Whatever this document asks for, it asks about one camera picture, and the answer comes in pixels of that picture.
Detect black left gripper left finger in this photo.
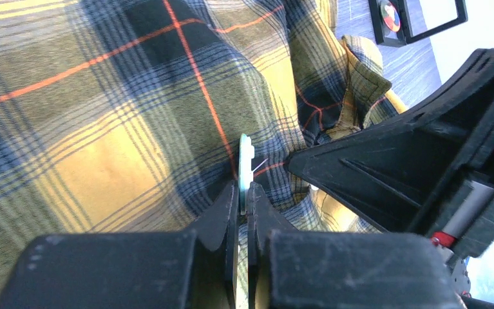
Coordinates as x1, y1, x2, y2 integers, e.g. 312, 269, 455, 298
0, 181, 239, 308

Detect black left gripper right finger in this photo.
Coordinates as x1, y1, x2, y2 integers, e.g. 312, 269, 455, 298
246, 183, 464, 308

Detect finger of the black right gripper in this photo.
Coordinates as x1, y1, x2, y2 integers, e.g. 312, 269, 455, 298
287, 48, 494, 258

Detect round white brooch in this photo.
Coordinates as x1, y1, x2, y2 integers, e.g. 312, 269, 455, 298
238, 133, 267, 215

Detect orange brooch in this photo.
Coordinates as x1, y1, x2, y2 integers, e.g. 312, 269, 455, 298
380, 1, 401, 33

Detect yellow plaid flannel shirt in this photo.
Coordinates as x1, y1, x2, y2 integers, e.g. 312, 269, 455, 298
0, 1, 406, 289

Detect black display box near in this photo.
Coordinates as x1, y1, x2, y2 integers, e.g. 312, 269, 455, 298
368, 0, 468, 48

